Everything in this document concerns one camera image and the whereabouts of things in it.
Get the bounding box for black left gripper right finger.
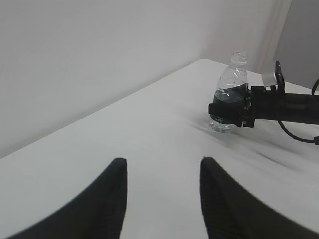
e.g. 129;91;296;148
199;157;319;239

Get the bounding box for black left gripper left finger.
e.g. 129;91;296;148
11;158;128;239

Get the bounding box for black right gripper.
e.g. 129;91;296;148
208;86;265;128

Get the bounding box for clear water bottle green label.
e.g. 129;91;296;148
210;51;248;133

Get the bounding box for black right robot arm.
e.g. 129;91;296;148
208;86;319;128

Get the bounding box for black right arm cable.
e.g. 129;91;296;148
278;77;319;146

